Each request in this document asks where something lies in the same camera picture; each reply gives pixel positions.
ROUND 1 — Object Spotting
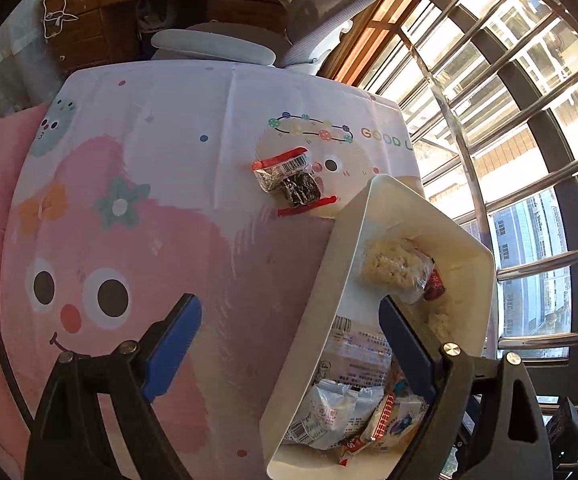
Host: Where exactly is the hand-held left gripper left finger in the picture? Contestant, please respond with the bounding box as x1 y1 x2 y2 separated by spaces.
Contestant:
23 293 204 480

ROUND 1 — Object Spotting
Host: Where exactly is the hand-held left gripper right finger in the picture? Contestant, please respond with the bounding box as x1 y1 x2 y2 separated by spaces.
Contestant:
378 295 554 480

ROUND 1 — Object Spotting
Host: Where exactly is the red clear packet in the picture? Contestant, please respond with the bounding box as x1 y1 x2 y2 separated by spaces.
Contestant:
421 260 444 302

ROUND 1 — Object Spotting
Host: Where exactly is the white blueberry snack packet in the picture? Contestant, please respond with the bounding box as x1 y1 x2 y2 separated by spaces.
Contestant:
369 392 432 453

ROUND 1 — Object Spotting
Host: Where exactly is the clear rice puff bar packet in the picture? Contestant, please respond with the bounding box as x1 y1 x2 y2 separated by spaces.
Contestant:
360 237 434 306

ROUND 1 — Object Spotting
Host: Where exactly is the grey white snack packet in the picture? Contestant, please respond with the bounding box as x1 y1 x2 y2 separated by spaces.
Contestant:
284 379 374 451

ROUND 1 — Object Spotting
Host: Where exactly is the white plastic basket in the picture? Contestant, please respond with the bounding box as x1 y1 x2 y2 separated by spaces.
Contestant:
260 174 496 478

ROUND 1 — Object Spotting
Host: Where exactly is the clear red-trim seaweed packet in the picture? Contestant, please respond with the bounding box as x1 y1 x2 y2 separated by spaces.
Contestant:
251 146 340 218

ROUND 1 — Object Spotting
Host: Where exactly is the white text-printed packet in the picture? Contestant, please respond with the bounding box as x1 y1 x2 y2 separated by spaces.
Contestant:
319 312 394 386

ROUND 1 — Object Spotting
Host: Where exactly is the orange snack packet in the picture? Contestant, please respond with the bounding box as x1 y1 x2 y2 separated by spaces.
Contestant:
338 437 370 466

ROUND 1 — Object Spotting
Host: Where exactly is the metal window grille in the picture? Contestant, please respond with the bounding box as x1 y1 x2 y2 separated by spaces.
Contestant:
349 0 578 461

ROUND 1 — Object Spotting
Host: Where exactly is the pink monster printed tablecloth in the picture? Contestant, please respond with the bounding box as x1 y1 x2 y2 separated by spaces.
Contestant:
0 59 427 480

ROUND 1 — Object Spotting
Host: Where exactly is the white grey office chair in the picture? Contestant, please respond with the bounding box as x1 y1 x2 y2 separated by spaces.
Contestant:
150 0 430 68

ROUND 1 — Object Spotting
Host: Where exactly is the white lace furniture cover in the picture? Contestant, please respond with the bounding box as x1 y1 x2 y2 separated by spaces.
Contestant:
0 10 60 131

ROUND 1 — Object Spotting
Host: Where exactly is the wooden desk with drawers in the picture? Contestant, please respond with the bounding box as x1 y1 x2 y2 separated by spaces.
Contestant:
44 0 314 76

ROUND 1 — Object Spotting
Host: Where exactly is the white earphone cable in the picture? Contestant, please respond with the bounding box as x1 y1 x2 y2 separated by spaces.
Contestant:
44 0 80 38

